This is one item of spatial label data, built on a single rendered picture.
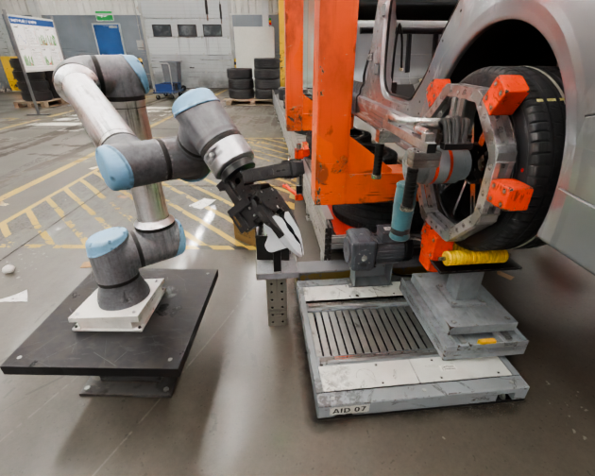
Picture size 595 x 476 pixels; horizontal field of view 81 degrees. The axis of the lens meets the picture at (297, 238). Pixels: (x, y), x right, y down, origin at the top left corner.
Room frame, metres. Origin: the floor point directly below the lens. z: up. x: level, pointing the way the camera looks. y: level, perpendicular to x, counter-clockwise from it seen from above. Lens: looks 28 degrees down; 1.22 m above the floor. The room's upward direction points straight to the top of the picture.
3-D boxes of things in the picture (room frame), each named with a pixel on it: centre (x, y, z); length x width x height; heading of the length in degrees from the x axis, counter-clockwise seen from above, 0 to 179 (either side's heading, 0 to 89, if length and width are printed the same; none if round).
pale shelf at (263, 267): (1.36, 0.10, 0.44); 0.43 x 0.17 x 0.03; 6
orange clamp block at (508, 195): (0.96, -0.62, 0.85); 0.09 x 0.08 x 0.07; 6
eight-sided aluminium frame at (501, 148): (1.28, -0.59, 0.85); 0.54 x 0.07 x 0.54; 6
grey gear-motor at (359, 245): (1.57, -0.46, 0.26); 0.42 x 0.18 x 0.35; 96
